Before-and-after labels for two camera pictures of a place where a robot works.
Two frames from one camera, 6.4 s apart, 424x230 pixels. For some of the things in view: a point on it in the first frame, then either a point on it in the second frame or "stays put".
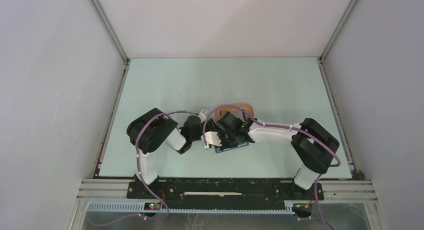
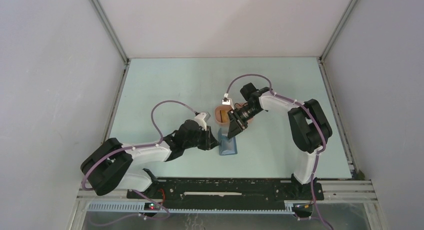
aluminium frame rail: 333,191 stays put
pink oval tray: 221,112 stays put
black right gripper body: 227,139 to 247,113
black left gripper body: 197,136 stays put
